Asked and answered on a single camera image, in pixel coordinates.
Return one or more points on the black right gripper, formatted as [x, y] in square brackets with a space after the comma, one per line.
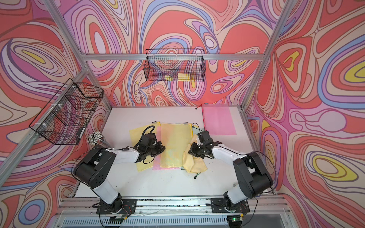
[191, 152]

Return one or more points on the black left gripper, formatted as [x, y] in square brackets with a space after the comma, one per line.
[159, 145]

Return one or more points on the yellow microfiber cloth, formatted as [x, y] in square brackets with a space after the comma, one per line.
[190, 163]

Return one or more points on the yellow mesh document bag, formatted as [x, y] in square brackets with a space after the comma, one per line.
[175, 138]

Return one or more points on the pink mesh document bag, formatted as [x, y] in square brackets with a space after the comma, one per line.
[217, 119]

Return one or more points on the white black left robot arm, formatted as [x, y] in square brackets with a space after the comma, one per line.
[94, 168]

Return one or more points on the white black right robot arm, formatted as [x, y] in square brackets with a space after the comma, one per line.
[251, 173]

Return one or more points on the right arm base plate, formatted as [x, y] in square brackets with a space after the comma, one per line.
[223, 205]

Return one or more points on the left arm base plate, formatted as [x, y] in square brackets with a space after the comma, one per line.
[120, 206]

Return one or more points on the black wire basket back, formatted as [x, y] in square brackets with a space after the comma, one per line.
[175, 64]

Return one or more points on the black wire basket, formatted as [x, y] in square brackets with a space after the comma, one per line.
[175, 64]
[63, 120]

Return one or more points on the black wire basket left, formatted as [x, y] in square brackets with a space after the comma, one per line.
[63, 120]

